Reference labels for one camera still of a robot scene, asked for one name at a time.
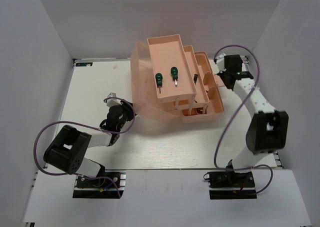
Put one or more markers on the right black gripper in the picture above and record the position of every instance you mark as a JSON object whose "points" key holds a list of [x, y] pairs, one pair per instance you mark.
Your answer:
{"points": [[221, 74]]}

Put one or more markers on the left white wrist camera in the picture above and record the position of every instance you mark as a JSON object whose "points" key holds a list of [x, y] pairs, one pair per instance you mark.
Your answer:
{"points": [[112, 100]]}

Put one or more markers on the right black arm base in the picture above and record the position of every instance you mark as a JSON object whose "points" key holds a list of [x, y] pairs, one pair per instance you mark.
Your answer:
{"points": [[231, 185]]}

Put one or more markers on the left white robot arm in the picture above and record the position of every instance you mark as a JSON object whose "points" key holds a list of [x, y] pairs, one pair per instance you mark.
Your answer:
{"points": [[68, 149]]}

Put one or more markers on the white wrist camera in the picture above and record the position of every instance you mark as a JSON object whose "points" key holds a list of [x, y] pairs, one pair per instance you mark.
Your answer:
{"points": [[112, 100], [220, 61]]}

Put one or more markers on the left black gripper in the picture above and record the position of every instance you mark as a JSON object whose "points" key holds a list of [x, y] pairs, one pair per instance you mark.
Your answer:
{"points": [[128, 108]]}

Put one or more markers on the pink plastic toolbox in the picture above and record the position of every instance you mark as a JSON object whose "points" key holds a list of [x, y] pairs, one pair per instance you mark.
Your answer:
{"points": [[172, 82]]}

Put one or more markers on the small dark hex key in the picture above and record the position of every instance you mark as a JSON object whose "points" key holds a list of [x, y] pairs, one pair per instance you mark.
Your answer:
{"points": [[200, 110]]}

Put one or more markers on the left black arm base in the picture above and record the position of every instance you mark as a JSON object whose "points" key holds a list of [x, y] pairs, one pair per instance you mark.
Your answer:
{"points": [[101, 188]]}

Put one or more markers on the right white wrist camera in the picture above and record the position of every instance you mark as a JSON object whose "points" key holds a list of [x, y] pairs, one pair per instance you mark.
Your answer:
{"points": [[220, 61]]}

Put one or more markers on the left blue table label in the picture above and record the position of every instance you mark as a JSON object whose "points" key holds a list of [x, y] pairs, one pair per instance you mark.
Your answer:
{"points": [[83, 64]]}

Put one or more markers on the black green precision screwdriver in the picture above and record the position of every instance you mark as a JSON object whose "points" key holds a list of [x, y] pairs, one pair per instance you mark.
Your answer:
{"points": [[195, 78]]}

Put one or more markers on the green orange stubby screwdriver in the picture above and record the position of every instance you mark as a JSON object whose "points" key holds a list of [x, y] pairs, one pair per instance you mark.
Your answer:
{"points": [[174, 74]]}

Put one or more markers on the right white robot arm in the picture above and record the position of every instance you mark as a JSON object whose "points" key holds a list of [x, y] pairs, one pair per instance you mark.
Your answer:
{"points": [[267, 131]]}

